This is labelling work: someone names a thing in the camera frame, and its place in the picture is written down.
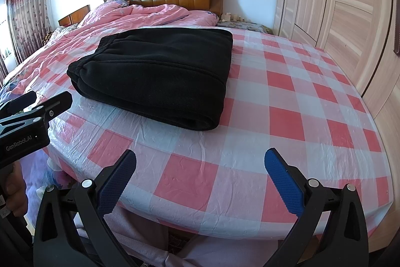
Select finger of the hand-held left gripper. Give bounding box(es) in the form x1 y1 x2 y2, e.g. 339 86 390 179
0 91 73 138
0 91 38 117

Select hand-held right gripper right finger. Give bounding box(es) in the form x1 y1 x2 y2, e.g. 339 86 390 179
264 147 369 267

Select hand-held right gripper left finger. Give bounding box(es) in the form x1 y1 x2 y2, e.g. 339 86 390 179
33 149 138 267

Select black pants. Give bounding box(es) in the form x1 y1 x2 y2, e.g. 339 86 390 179
67 28 234 131

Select person's left hand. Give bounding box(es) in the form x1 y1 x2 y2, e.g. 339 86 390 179
4 161 29 218

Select lavender bed sheet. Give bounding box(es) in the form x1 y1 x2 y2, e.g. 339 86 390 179
0 84 79 192

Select maroon patterned curtain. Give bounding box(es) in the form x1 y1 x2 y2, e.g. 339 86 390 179
6 0 52 64
0 48 9 84

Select pink white checkered plastic sheet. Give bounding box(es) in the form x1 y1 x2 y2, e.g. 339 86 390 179
40 25 393 238

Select patterned pillow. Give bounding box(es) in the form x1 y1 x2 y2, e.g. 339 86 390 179
42 24 79 44

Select pink quilt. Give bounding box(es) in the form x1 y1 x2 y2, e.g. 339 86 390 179
0 1 219 99

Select nightstand with floral cloth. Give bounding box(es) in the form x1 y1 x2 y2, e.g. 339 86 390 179
215 19 274 35

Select light wooden wardrobe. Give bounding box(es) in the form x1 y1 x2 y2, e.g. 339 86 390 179
273 0 400 167

